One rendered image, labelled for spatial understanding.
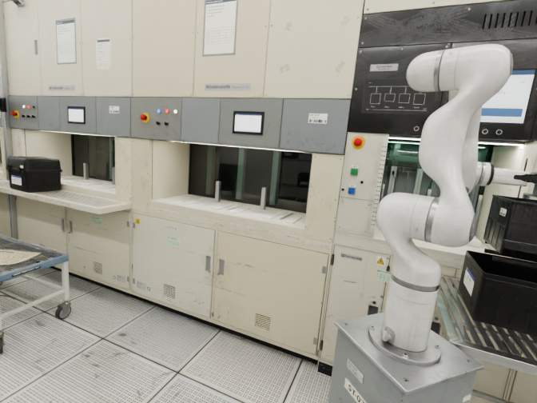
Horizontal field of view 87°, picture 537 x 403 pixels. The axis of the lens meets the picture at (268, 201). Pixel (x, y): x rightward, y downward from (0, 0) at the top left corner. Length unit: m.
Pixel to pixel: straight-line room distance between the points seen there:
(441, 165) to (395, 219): 0.17
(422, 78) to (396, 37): 0.76
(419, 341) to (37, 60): 3.17
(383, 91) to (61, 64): 2.40
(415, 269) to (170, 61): 1.84
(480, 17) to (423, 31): 0.21
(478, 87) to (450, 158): 0.17
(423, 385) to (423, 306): 0.18
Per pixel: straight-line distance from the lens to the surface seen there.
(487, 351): 1.11
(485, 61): 0.88
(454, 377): 0.95
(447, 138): 0.84
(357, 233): 1.60
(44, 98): 3.10
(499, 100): 1.62
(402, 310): 0.89
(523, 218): 1.22
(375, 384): 0.92
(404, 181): 2.45
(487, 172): 1.24
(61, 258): 2.38
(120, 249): 2.54
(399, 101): 1.57
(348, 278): 1.68
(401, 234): 0.84
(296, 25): 1.77
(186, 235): 2.05
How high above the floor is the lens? 1.26
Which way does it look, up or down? 10 degrees down
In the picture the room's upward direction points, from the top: 5 degrees clockwise
